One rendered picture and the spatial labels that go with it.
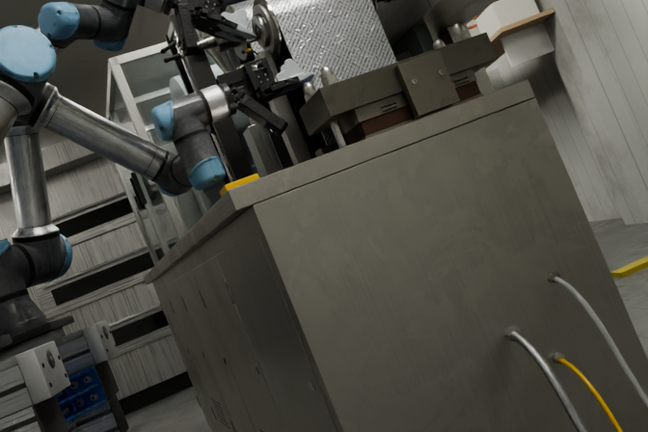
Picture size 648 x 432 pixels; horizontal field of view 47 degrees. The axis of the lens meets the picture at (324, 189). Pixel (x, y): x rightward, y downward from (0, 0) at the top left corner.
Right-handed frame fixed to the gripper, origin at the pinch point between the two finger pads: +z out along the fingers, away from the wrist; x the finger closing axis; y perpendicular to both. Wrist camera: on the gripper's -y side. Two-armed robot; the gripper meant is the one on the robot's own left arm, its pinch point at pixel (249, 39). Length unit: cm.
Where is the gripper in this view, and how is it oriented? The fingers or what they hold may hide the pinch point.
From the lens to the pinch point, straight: 176.2
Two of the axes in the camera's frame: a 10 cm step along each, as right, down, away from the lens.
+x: -2.9, 1.8, 9.4
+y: 2.7, -9.3, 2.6
